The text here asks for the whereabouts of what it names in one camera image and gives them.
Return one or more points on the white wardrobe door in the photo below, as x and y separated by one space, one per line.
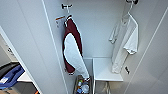
150 50
26 40

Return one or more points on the pale grey hanger with T-shirt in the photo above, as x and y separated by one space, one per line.
128 11

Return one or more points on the white hanger with jacket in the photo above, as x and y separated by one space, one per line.
68 15

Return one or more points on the flat white board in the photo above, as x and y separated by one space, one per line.
25 77

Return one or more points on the dark storage basket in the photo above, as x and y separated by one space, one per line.
81 81

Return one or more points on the small dark door latch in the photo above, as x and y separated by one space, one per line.
127 70

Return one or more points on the pale round item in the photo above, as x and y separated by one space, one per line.
85 88

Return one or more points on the small blue item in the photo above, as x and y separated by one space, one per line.
78 90

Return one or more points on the white label with orange band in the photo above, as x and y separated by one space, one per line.
60 20

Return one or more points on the black wardrobe hook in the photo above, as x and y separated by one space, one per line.
66 5
131 1

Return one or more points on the white wardrobe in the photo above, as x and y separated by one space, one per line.
96 30

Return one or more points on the maroon and white jacket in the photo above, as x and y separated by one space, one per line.
71 50

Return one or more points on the white T-shirt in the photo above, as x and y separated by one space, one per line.
125 43

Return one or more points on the blue plastic object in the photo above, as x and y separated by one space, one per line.
11 75

